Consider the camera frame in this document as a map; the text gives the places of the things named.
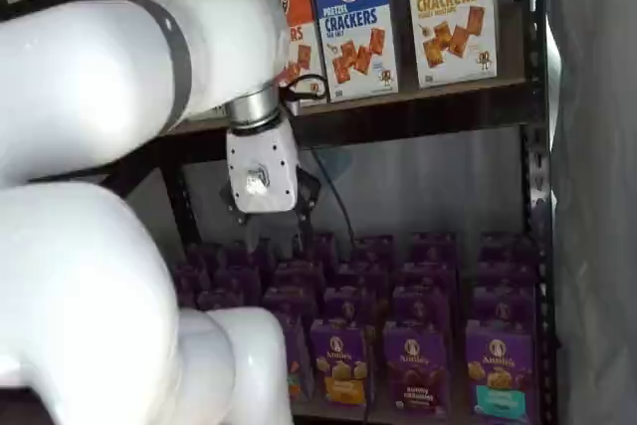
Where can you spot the black metal shelf rack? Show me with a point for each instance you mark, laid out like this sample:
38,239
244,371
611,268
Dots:
536,96

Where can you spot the purple Annie's box brown patch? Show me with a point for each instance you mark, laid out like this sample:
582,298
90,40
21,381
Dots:
415,370

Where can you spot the blue pretzel crackers box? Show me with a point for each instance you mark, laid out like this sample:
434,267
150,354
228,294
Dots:
356,32

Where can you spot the grey plastic curtain sheet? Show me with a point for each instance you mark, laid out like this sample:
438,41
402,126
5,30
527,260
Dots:
597,196

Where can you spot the brown wooden shelf board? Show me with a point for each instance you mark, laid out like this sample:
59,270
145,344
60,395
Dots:
423,96

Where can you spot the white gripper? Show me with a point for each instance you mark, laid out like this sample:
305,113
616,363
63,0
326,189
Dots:
261,161

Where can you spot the yellow pretzel crackers box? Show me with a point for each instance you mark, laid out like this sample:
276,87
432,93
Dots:
450,22

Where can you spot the purple Annie's box yellow-orange patch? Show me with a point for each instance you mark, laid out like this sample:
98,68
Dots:
341,365

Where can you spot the purple Annie's snack box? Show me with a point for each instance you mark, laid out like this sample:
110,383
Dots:
508,247
375,250
503,308
429,276
422,305
238,279
221,300
291,301
433,247
348,304
322,247
506,275
298,275
358,276

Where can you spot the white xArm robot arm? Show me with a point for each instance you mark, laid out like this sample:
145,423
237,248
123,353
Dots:
89,111

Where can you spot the orange pretzel crackers box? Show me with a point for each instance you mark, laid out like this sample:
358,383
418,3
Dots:
298,42

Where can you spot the purple Annie's box teal patch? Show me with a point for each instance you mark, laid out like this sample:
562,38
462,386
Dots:
500,370

